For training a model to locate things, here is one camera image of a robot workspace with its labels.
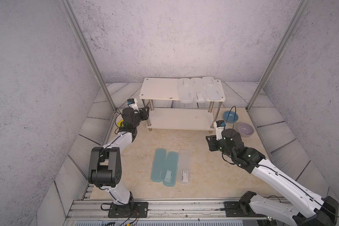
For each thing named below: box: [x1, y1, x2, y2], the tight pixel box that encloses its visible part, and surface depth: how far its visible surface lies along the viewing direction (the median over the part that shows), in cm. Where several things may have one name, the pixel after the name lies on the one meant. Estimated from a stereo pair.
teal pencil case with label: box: [162, 151, 179, 188], surface depth 88 cm
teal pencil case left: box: [150, 147, 168, 183], surface depth 91 cm
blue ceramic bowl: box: [223, 110, 239, 124], surface depth 115 cm
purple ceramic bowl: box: [237, 122, 255, 138], surface depth 104 cm
